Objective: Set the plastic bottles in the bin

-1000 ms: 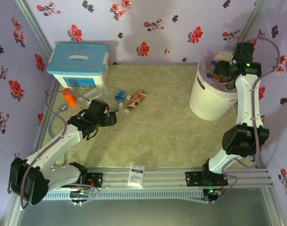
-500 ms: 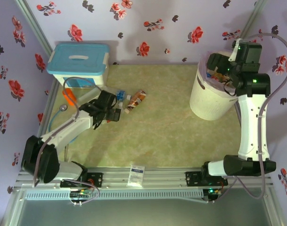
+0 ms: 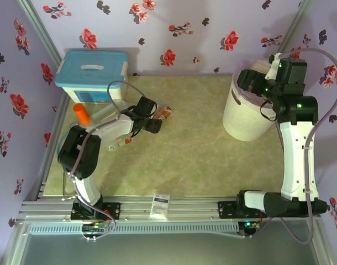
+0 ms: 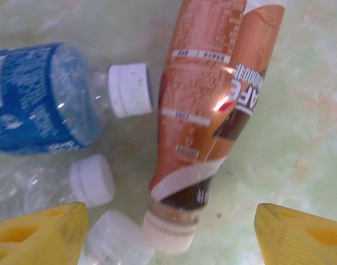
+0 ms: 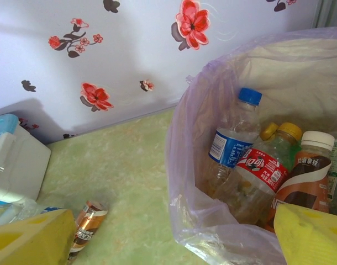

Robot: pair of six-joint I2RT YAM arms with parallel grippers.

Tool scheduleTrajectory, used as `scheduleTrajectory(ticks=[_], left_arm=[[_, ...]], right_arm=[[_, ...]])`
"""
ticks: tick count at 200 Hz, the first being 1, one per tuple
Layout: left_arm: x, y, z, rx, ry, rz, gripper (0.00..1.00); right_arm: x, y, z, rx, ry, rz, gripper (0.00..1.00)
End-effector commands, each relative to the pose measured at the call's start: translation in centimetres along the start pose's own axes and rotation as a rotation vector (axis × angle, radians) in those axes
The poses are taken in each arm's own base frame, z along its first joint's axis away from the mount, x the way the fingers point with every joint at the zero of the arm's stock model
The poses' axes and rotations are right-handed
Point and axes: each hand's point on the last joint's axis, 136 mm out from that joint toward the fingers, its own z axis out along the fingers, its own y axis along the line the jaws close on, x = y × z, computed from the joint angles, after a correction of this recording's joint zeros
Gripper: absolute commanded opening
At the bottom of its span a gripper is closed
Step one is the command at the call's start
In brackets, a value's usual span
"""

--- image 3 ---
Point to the bottle with orange brown label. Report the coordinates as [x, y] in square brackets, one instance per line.
[165, 111]

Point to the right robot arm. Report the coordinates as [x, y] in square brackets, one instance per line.
[298, 165]

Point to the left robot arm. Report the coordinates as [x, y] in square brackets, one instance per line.
[83, 154]

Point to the white ribbed plastic bin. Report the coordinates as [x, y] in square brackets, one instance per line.
[240, 121]

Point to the clear bottle white red label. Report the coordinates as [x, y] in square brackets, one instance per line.
[117, 145]

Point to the orange plastic bottle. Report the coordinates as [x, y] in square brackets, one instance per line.
[81, 113]

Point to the storage box with blue lid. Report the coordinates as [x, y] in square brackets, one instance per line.
[91, 66]

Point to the white packet with blue label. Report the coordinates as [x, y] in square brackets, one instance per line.
[160, 204]

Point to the right circuit board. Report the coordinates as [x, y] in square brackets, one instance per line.
[251, 224]

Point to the circuit board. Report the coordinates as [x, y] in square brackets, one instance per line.
[251, 224]
[94, 227]

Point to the left circuit board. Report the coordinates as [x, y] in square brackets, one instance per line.
[94, 227]

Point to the aluminium corner post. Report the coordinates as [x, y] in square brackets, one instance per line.
[41, 30]
[294, 25]

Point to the aluminium side rail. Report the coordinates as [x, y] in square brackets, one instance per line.
[51, 157]

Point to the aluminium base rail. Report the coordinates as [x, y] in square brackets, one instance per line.
[190, 207]

